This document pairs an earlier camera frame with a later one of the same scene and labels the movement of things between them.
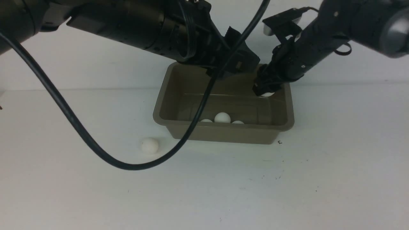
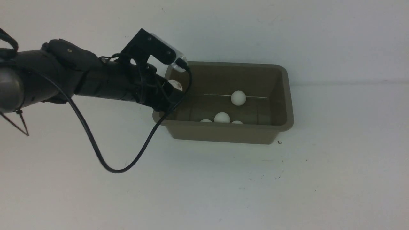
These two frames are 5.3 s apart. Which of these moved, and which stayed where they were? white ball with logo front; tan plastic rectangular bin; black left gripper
Moved: white ball with logo front; black left gripper
Stayed: tan plastic rectangular bin
